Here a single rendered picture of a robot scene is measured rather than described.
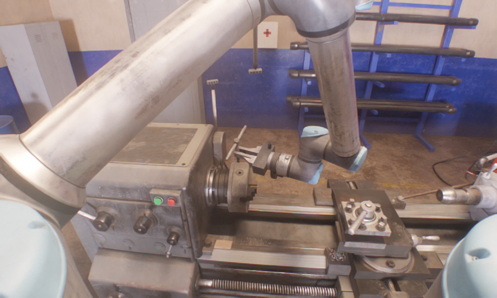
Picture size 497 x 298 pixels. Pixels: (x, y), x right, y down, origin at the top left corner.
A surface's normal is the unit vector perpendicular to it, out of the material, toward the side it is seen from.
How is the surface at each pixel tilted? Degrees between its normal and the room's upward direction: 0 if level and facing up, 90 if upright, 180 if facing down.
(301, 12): 116
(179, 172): 45
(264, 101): 90
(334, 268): 90
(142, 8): 90
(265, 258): 36
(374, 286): 0
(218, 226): 0
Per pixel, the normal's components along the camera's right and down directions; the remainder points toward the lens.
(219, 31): 0.68, 0.29
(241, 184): -0.07, -0.26
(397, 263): 0.00, -0.88
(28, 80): -0.09, 0.47
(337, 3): 0.18, 0.40
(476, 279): -0.87, -0.48
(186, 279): -0.05, -0.49
